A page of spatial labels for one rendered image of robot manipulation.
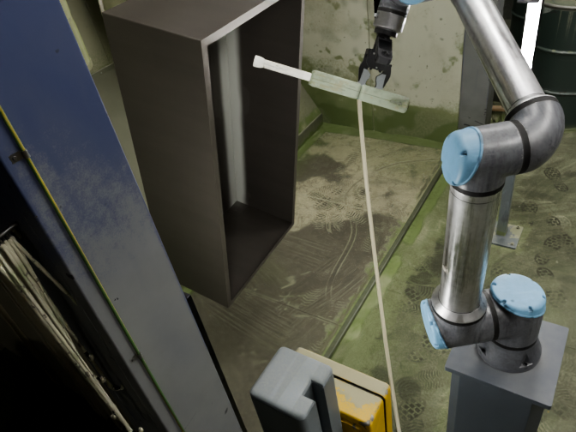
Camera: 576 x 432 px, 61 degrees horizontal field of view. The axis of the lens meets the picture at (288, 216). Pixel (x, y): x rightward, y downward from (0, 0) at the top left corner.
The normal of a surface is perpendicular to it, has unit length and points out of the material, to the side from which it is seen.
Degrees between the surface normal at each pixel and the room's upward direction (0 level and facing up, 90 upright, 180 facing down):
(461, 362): 0
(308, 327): 0
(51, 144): 90
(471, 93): 90
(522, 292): 5
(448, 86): 90
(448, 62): 90
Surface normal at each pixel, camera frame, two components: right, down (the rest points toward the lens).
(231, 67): -0.48, 0.60
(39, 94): 0.84, 0.22
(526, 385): -0.15, -0.77
